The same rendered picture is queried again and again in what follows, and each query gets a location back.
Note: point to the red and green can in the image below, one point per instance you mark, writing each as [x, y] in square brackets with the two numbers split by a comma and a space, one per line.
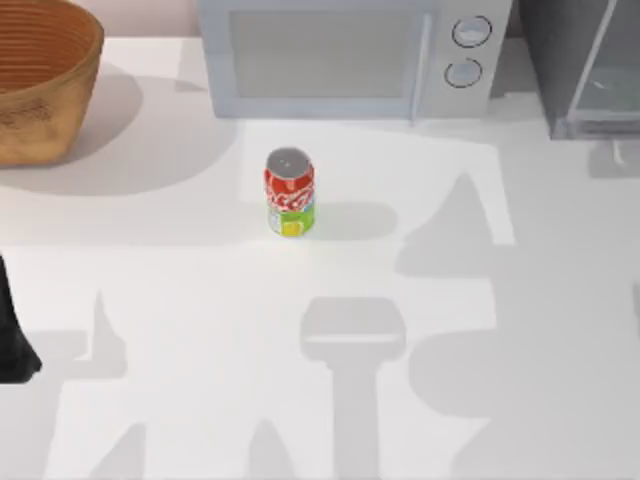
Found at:
[291, 197]

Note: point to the microwave oven door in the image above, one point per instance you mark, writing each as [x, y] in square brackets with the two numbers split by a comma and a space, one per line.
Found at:
[325, 55]

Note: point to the pale microwave oven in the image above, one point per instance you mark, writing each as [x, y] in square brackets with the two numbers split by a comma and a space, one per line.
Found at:
[480, 100]

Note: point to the round microwave knob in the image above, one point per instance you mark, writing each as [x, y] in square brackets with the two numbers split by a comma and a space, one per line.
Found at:
[463, 73]
[471, 31]

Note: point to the grey cabinet with dark inside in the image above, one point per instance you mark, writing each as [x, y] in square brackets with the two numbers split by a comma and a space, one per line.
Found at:
[560, 60]

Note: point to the brown woven basket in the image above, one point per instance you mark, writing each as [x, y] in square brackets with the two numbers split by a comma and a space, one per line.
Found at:
[45, 75]

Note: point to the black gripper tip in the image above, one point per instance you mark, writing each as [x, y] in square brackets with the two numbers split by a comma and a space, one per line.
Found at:
[12, 345]

